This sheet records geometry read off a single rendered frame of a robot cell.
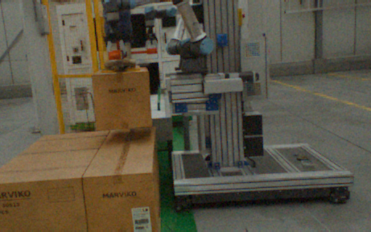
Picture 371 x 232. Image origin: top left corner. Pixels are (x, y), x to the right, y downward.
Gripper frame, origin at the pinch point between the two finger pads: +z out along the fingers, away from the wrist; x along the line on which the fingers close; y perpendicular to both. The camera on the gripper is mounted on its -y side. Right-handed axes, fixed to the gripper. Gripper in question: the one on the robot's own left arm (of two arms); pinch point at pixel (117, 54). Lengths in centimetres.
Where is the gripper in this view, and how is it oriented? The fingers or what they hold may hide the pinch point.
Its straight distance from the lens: 225.8
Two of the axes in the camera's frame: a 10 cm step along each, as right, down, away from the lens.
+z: 0.9, 9.8, 1.9
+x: -10.0, 1.0, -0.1
